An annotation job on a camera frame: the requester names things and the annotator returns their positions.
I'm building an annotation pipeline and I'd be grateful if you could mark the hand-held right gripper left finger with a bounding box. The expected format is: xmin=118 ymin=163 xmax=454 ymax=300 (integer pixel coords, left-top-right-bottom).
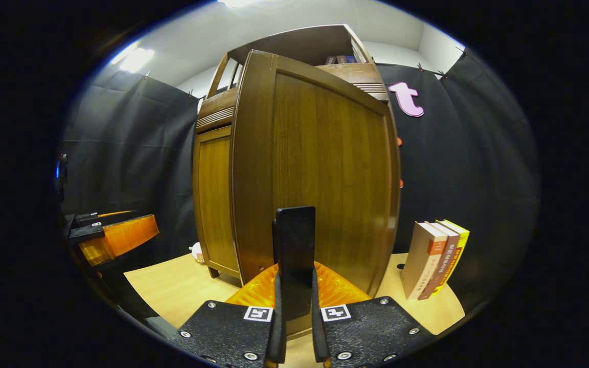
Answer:
xmin=169 ymin=263 xmax=287 ymax=368

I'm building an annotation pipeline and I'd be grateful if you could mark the wooden double-door shoe cabinet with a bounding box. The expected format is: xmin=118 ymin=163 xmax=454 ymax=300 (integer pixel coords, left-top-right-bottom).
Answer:
xmin=192 ymin=24 xmax=402 ymax=287

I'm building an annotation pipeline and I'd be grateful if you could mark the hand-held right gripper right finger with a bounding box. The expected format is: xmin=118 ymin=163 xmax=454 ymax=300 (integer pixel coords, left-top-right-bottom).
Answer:
xmin=311 ymin=262 xmax=436 ymax=368

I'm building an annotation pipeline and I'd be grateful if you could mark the black backdrop cloth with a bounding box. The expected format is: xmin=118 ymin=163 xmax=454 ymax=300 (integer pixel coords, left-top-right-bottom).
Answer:
xmin=59 ymin=49 xmax=540 ymax=307

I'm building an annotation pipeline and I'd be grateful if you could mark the wooden cabinet door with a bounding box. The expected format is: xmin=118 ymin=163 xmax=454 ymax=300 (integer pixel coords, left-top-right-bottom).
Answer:
xmin=193 ymin=126 xmax=241 ymax=279
xmin=230 ymin=50 xmax=401 ymax=338

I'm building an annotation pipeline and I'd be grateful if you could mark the ceiling light panel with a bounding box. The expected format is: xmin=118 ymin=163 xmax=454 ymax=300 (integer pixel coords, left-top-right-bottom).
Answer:
xmin=120 ymin=47 xmax=155 ymax=73

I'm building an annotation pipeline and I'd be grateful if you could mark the beige book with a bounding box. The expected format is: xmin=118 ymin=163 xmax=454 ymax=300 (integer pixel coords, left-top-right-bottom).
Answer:
xmin=401 ymin=221 xmax=448 ymax=301

